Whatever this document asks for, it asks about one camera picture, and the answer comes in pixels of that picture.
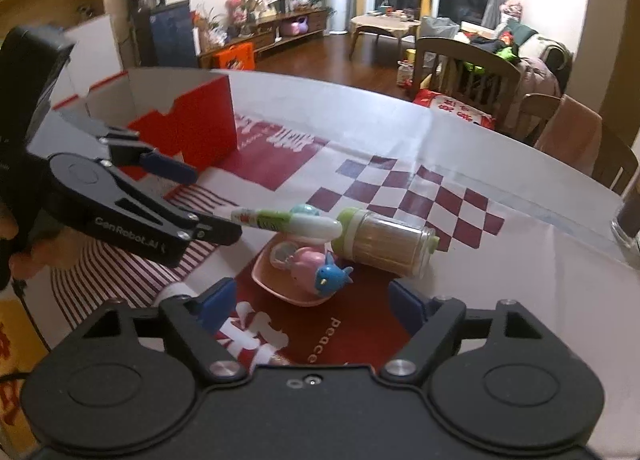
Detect red cardboard box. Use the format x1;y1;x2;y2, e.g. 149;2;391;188
53;67;238;180

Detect teal egg toy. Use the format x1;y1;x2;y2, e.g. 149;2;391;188
290;203;321;217

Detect green lid toothpick jar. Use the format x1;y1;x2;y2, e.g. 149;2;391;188
331;208;439;278

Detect white green glue pen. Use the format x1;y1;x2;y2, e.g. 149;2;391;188
213;207;343;243

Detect pink pig toy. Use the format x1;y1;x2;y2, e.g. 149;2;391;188
269;241;354;298

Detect person left hand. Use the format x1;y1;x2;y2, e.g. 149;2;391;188
1;210;91;289

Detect red white printed mat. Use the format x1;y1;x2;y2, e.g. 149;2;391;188
50;116;639;458

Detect black speaker cabinet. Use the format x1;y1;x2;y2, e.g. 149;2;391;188
132;0;198;68

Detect orange gift box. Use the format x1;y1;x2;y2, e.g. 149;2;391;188
212;42;255;70

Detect wooden tv console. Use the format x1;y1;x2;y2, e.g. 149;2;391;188
198;8;330;69

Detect glass jar dark contents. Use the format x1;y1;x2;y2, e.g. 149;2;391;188
611;183;640;269

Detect red printed cushion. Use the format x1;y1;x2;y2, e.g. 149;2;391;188
412;89;496;130

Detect wooden chair with towel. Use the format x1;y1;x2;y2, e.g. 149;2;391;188
516;93;639;195

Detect pink towel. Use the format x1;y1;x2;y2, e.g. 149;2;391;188
535;95;602;175

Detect wooden chair with cushion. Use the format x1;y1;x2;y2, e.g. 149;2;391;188
409;37;521;127

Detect wooden coffee table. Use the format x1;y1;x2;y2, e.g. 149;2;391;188
349;15;421;57

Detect sofa with clothes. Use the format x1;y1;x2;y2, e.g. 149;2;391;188
461;16;574;93

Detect white plastic bag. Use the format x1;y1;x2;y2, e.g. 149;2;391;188
416;16;460;39

